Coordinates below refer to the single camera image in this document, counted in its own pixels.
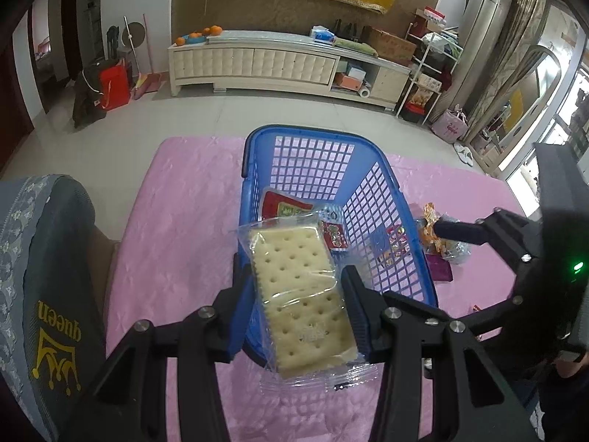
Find clear soda cracker packet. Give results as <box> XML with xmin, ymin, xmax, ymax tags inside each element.
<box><xmin>237</xmin><ymin>211</ymin><xmax>376</xmax><ymax>391</ymax></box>

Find red tofu snack packet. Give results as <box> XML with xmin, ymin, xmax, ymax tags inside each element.
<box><xmin>258</xmin><ymin>187</ymin><xmax>314</xmax><ymax>221</ymax></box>

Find silver blue snack packet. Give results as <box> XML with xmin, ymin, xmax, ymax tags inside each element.
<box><xmin>439</xmin><ymin>238</ymin><xmax>471</xmax><ymax>266</ymax></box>

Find purple snack packet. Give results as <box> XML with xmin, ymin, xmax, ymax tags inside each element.
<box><xmin>425</xmin><ymin>255</ymin><xmax>453</xmax><ymax>283</ymax></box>

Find orange yellow snack packet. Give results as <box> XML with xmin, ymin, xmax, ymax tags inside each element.
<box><xmin>419</xmin><ymin>203</ymin><xmax>447</xmax><ymax>256</ymax></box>

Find white slippers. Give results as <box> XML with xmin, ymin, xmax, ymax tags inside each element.
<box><xmin>453</xmin><ymin>143</ymin><xmax>474</xmax><ymax>168</ymax></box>

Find grey embroidered chair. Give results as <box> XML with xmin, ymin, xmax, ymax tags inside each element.
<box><xmin>1</xmin><ymin>175</ymin><xmax>106</xmax><ymax>441</ymax></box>

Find pink tote bag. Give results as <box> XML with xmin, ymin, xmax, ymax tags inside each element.
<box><xmin>431</xmin><ymin>105</ymin><xmax>468</xmax><ymax>144</ymax></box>

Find small red snack packet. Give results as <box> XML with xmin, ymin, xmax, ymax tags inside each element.
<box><xmin>317</xmin><ymin>204</ymin><xmax>348</xmax><ymax>252</ymax></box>

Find white metal shelf rack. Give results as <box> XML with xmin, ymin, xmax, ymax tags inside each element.
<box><xmin>396</xmin><ymin>7</ymin><xmax>463</xmax><ymax>125</ymax></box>

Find pink fuzzy mat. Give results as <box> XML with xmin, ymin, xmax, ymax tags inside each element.
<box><xmin>107</xmin><ymin>137</ymin><xmax>520</xmax><ymax>441</ymax></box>

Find cardboard box on cabinet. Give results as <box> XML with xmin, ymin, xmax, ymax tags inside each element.
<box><xmin>360</xmin><ymin>26</ymin><xmax>416</xmax><ymax>66</ymax></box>

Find white standing air conditioner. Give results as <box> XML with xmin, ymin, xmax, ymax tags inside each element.
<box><xmin>428</xmin><ymin>0</ymin><xmax>512</xmax><ymax>122</ymax></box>

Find blue plastic basket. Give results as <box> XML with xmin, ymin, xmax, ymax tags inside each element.
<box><xmin>240</xmin><ymin>125</ymin><xmax>438</xmax><ymax>306</ymax></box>

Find black bag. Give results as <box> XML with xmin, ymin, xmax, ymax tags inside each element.
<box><xmin>72</xmin><ymin>59</ymin><xmax>107</xmax><ymax>129</ymax></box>

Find cream tv cabinet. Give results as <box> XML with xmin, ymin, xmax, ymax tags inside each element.
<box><xmin>168</xmin><ymin>30</ymin><xmax>410</xmax><ymax>111</ymax></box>

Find red broom and dustpan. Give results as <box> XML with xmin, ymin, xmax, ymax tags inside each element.
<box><xmin>133</xmin><ymin>13</ymin><xmax>163</xmax><ymax>101</ymax></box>

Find red shopping bag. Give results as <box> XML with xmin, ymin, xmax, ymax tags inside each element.
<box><xmin>100</xmin><ymin>61</ymin><xmax>131</xmax><ymax>111</ymax></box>

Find oranges on blue plate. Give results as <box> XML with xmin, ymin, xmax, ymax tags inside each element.
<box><xmin>175</xmin><ymin>25</ymin><xmax>223</xmax><ymax>47</ymax></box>

